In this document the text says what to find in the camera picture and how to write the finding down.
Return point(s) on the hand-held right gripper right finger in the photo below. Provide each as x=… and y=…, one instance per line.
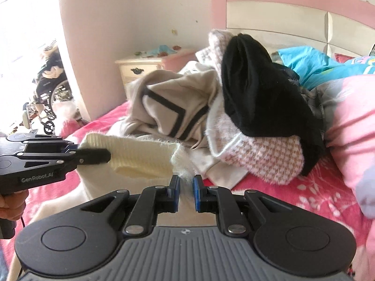
x=197, y=193

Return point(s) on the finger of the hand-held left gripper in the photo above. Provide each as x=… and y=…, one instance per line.
x=93, y=156

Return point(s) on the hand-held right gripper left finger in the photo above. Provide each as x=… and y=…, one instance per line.
x=175, y=193

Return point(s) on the white deer sweater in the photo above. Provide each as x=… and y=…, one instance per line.
x=137, y=158

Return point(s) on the dark and cream clothes heap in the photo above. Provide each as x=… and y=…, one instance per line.
x=51, y=70

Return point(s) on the person's left hand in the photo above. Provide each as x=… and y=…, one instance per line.
x=13, y=206

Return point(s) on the pink houndstooth garment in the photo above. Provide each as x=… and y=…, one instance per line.
x=263, y=158

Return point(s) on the black wheelchair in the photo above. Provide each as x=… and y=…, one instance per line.
x=47, y=93

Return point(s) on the cream nightstand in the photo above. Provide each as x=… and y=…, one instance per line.
x=129, y=73

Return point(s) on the beige black-striped garment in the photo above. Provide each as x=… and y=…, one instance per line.
x=175, y=93

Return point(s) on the red floral blanket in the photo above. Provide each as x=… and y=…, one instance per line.
x=307, y=199

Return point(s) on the black garment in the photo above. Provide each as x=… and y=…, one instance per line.
x=257, y=93

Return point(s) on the teal cloth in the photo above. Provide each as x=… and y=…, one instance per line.
x=161, y=49

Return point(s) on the pink floral quilt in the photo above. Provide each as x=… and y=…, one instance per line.
x=351, y=123

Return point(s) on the blue printed pillow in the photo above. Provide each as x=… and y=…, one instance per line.
x=310, y=64

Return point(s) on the pink and cream headboard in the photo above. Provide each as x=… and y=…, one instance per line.
x=278, y=11

